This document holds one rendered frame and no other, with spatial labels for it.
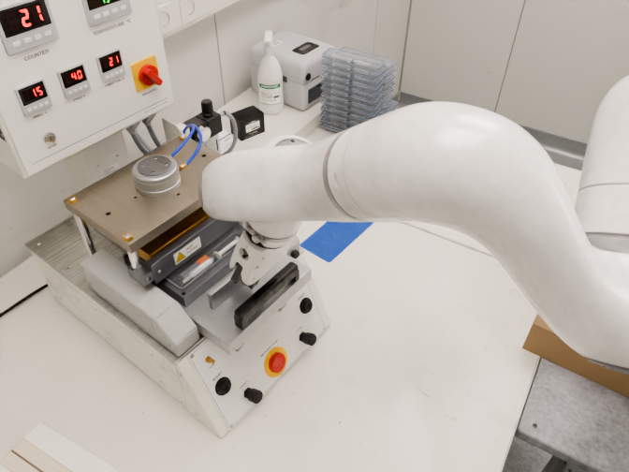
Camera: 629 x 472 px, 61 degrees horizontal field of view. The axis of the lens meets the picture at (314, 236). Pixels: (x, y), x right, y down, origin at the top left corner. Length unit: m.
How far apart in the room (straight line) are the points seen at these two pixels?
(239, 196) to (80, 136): 0.49
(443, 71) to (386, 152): 2.95
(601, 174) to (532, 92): 2.81
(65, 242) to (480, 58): 2.53
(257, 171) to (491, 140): 0.30
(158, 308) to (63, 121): 0.35
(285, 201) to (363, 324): 0.66
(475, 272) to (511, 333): 0.18
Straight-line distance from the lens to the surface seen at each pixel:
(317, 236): 1.38
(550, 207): 0.37
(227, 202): 0.62
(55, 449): 1.03
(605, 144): 0.44
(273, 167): 0.59
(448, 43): 3.26
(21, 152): 0.99
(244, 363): 1.04
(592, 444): 1.17
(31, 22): 0.94
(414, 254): 1.36
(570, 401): 1.20
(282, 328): 1.08
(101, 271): 1.02
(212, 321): 0.93
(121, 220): 0.94
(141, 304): 0.94
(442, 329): 1.22
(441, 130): 0.37
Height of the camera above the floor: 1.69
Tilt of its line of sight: 43 degrees down
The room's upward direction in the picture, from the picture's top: 1 degrees clockwise
